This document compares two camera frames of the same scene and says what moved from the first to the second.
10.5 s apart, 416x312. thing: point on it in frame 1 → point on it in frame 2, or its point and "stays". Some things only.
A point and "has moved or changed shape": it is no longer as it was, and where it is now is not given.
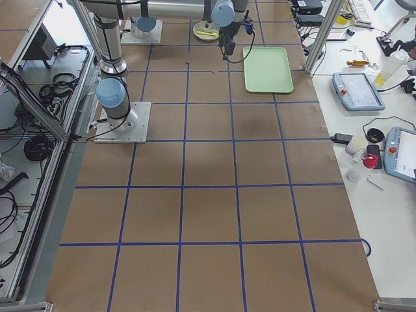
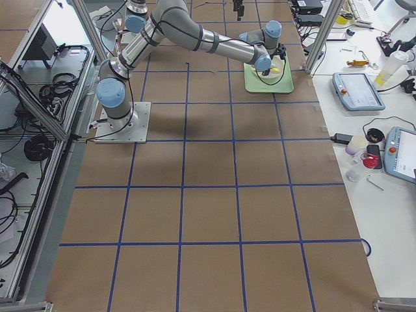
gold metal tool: [360, 62] stays
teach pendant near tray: [356, 91] stays
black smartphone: [375, 149] stays
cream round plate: [205, 31] has moved or changed shape
